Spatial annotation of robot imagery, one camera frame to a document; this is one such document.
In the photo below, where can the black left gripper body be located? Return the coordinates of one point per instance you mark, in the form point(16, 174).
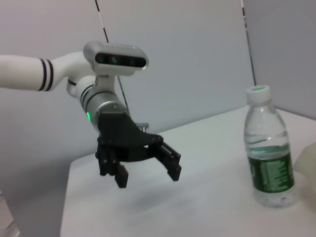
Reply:
point(118, 130)

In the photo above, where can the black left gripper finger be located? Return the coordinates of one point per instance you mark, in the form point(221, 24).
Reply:
point(121, 177)
point(171, 164)

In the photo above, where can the green label water bottle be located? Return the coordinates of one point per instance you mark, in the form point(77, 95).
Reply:
point(269, 160)

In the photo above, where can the pale green glass bowl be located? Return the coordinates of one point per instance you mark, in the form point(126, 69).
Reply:
point(307, 168)

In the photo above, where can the left wrist camera housing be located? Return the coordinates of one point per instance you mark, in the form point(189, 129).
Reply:
point(116, 59)

